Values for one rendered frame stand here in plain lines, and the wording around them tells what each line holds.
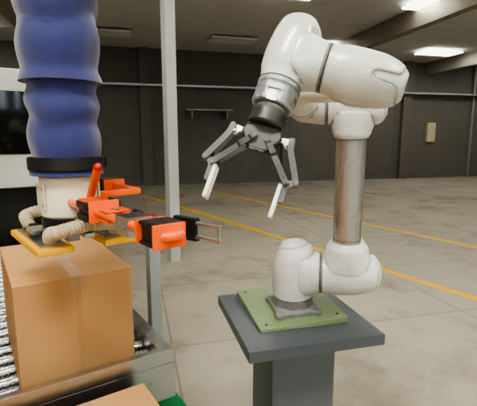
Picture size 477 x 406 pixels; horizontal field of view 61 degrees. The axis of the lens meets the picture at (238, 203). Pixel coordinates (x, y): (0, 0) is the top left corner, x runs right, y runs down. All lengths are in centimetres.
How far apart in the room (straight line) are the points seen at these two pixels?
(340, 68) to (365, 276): 88
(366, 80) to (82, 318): 125
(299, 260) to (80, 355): 87
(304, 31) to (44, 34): 73
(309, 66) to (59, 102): 74
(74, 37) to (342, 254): 109
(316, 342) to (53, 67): 118
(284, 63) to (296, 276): 89
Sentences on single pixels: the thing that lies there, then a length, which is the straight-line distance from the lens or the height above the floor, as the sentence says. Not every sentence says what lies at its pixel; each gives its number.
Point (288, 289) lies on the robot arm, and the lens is 155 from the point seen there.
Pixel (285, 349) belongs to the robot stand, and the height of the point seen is 75.
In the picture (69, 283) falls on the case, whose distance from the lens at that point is 157.
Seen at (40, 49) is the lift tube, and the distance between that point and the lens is 131.
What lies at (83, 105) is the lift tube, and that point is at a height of 153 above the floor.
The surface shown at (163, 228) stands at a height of 126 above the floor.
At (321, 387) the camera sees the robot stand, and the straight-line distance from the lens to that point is 173.
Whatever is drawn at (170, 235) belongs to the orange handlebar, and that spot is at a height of 125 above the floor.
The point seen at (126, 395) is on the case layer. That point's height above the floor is 54.
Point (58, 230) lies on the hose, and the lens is 121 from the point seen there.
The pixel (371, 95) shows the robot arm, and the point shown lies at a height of 152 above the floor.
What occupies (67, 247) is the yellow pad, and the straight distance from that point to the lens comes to 125.
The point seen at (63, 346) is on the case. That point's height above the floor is 70.
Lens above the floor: 144
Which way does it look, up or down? 9 degrees down
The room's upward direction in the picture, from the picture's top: straight up
